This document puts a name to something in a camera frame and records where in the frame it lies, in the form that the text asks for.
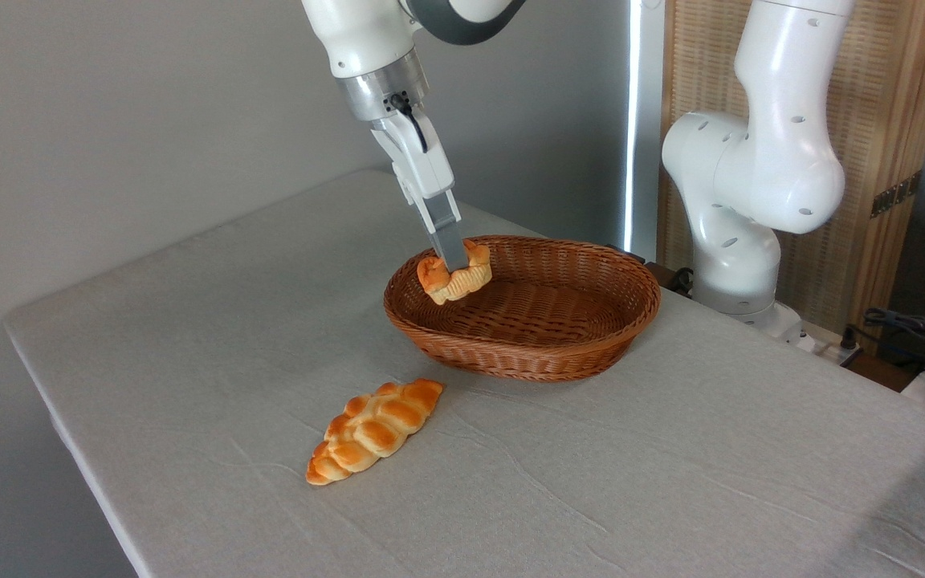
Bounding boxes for black clamp with cables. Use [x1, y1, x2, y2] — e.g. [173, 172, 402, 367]
[607, 244, 695, 296]

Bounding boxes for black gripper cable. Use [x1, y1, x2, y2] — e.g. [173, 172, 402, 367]
[388, 92, 430, 154]

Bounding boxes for white vertical post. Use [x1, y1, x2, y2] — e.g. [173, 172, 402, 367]
[621, 0, 666, 263]

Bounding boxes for long braided bread loaf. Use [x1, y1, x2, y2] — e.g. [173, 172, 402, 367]
[305, 378, 445, 487]

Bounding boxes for wooden slatted folding screen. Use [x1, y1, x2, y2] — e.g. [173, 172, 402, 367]
[659, 0, 925, 354]

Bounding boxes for brown oval wicker basket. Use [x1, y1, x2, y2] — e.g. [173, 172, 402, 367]
[383, 234, 662, 383]

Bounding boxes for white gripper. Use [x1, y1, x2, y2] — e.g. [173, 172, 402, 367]
[369, 108, 471, 273]

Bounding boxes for round orange bread bun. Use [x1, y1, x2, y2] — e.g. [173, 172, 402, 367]
[417, 239, 493, 306]

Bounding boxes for dark metal screen hinge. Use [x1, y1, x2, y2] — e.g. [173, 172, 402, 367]
[870, 169, 923, 219]

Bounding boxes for light grey tablecloth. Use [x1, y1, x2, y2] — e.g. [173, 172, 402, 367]
[3, 169, 925, 578]

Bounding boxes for white power strip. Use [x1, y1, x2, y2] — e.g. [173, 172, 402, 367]
[782, 320, 865, 364]

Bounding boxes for black cable bundle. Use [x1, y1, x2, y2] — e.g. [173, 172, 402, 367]
[840, 307, 925, 380]

